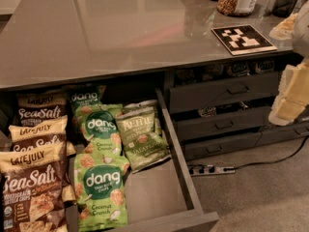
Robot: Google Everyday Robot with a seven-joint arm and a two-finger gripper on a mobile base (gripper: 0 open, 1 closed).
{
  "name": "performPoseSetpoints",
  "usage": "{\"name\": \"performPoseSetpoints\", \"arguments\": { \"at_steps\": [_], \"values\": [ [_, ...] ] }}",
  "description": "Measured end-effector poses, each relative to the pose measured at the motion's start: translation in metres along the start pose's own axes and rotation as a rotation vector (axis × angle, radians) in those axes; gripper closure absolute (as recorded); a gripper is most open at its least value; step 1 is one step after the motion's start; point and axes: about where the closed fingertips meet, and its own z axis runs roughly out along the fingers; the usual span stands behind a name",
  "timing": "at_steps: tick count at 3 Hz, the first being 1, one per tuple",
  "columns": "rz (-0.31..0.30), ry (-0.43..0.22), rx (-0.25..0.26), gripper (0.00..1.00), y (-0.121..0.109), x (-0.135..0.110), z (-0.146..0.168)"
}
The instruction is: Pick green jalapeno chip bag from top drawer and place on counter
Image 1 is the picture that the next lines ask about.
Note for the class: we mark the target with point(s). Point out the front Late July chips bag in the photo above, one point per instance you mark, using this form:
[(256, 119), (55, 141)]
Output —
[(32, 190)]

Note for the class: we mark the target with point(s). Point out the grey upper right drawer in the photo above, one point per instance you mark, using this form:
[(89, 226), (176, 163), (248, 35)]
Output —
[(229, 90)]

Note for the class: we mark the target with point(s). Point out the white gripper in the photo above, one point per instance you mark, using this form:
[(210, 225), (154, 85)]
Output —
[(301, 33)]

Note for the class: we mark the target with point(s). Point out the grey power strip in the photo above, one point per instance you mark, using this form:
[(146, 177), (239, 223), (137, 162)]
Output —
[(196, 170)]

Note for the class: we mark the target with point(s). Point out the black white fiducial marker tile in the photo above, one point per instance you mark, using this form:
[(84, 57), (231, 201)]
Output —
[(243, 39)]

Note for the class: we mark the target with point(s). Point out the middle Dang coconut chips bag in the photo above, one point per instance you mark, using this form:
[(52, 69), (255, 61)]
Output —
[(98, 126)]

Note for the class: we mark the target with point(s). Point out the middle Late July chips bag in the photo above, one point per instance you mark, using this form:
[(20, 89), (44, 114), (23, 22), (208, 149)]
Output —
[(47, 132)]

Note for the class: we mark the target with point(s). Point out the back Late July chips bag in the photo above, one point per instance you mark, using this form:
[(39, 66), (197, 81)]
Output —
[(36, 108)]

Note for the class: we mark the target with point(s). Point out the grey lower right drawer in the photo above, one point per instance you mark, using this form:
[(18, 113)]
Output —
[(221, 145)]

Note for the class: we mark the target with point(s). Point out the dang coconut chips bag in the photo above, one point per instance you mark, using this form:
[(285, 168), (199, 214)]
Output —
[(84, 95), (100, 191), (98, 126)]

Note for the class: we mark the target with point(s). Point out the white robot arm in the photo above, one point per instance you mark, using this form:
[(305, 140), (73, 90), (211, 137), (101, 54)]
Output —
[(300, 42)]

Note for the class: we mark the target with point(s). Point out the open grey top drawer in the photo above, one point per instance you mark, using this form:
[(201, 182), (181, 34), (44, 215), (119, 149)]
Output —
[(160, 198)]

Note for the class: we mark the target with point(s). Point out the grey far right drawer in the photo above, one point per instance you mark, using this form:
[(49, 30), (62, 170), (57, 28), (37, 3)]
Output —
[(279, 134)]

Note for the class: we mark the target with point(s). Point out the back Dang coconut chips bag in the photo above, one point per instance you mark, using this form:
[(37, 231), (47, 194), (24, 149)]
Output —
[(84, 95)]

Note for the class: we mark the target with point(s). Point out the late july chips bag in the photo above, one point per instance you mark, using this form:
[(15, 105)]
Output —
[(47, 132), (32, 190), (36, 108)]

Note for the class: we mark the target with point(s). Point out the front Dang coconut chips bag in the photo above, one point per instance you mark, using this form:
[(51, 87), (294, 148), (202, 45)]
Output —
[(100, 191)]

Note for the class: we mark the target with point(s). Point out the green Kettle jalapeno chip bag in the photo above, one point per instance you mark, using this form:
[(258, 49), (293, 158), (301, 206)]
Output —
[(142, 145)]

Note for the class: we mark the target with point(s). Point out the grey middle right drawer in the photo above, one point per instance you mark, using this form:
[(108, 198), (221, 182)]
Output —
[(218, 124)]

